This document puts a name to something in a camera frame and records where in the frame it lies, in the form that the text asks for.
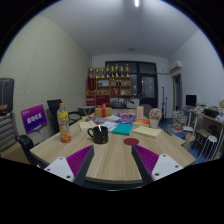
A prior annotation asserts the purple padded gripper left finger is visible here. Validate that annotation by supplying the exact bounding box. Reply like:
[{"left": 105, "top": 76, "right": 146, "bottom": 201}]
[{"left": 45, "top": 145, "right": 94, "bottom": 186}]

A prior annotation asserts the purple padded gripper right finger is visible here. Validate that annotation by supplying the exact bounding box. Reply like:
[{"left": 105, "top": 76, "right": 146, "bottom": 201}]
[{"left": 131, "top": 145, "right": 182, "bottom": 184}]

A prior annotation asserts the red round coaster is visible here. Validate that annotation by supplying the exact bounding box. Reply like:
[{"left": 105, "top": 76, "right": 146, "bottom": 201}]
[{"left": 123, "top": 138, "right": 139, "bottom": 145}]

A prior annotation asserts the black polka dot mug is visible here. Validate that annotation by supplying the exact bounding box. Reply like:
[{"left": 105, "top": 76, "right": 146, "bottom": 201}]
[{"left": 87, "top": 126, "right": 109, "bottom": 144}]

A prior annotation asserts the yellow sticky notepad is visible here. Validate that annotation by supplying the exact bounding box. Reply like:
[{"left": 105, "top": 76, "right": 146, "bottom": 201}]
[{"left": 79, "top": 121, "right": 97, "bottom": 130}]

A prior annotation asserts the teal book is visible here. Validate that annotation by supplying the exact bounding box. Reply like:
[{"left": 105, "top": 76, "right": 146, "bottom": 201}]
[{"left": 112, "top": 124, "right": 133, "bottom": 136}]

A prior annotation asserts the potted pink flower bouquet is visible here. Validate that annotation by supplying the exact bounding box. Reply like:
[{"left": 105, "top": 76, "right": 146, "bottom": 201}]
[{"left": 149, "top": 108, "right": 162, "bottom": 129}]

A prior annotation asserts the white paper sheet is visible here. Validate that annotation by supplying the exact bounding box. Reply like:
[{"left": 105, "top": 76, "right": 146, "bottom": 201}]
[{"left": 103, "top": 121, "right": 118, "bottom": 132}]

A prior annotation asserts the black chair armrest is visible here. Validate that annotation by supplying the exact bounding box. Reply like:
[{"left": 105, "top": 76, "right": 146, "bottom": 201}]
[{"left": 16, "top": 135, "right": 46, "bottom": 169}]

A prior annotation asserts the orange juice bottle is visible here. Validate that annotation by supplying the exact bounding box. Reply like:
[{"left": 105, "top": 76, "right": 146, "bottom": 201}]
[{"left": 57, "top": 103, "right": 71, "bottom": 143}]

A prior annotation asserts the white stool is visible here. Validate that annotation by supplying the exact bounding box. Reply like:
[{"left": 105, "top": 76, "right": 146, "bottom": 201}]
[{"left": 199, "top": 135, "right": 217, "bottom": 159}]

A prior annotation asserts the yellow gift box red ribbon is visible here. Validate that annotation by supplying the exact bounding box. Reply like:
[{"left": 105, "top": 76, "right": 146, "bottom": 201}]
[{"left": 94, "top": 104, "right": 112, "bottom": 118}]

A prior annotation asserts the purple sign board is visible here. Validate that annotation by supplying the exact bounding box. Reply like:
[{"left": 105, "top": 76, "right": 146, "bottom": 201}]
[{"left": 21, "top": 104, "right": 47, "bottom": 134}]

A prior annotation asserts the black office chair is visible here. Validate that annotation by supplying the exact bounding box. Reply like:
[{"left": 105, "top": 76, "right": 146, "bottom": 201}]
[{"left": 46, "top": 98, "right": 83, "bottom": 134}]

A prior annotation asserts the side desk with clutter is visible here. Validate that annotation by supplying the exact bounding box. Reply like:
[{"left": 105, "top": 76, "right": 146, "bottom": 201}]
[{"left": 184, "top": 108, "right": 224, "bottom": 159}]

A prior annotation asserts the black computer monitor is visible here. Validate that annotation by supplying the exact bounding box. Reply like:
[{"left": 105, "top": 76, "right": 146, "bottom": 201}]
[{"left": 186, "top": 95, "right": 197, "bottom": 106}]

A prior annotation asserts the wooden shelf with trophies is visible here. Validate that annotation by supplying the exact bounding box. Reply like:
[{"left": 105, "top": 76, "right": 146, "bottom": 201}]
[{"left": 86, "top": 64, "right": 131, "bottom": 107}]

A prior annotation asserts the white air conditioner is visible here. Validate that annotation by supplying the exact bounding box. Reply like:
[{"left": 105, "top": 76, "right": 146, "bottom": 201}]
[{"left": 169, "top": 60, "right": 182, "bottom": 72}]

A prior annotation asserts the black bag on left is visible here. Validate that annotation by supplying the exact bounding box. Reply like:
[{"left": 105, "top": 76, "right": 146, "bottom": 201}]
[{"left": 0, "top": 78, "right": 14, "bottom": 116}]

